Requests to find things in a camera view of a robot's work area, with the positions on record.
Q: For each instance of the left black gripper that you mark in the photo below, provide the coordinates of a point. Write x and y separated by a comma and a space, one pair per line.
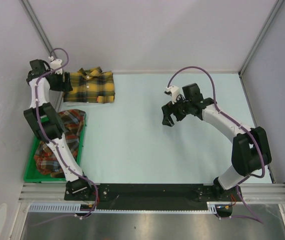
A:
64, 86

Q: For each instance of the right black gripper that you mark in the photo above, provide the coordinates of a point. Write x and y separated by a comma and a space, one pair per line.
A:
167, 120

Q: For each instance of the yellow plaid long sleeve shirt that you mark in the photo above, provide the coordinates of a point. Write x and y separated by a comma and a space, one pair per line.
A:
91, 86

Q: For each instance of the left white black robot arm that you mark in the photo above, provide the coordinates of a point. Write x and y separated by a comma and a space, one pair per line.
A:
48, 127

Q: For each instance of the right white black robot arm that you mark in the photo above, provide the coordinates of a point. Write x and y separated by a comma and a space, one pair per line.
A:
250, 146

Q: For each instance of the white folded shirt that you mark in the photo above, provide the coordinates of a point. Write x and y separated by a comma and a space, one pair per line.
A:
71, 104

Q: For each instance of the green plastic bin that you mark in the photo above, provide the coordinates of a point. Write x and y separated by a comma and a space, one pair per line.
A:
42, 164

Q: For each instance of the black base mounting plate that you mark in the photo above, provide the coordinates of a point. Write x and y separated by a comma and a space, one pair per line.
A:
161, 197

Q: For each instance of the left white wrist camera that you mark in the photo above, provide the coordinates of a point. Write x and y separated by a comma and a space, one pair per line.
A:
54, 64

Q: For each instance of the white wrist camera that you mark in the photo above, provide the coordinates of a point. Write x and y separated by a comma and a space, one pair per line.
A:
172, 91
54, 64

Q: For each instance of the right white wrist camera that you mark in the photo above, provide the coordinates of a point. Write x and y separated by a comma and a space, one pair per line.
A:
172, 91

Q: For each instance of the left aluminium corner post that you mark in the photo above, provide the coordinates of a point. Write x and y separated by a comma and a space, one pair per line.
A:
40, 27

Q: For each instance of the aluminium corner post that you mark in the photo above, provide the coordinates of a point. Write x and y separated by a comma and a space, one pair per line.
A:
40, 27
261, 35

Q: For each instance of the aluminium front frame rail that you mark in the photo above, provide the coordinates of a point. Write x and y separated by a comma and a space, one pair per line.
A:
252, 193

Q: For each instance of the white slotted cable duct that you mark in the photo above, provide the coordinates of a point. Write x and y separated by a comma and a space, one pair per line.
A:
78, 208

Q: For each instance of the right aluminium corner post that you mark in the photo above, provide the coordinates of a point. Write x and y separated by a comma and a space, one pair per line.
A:
261, 35

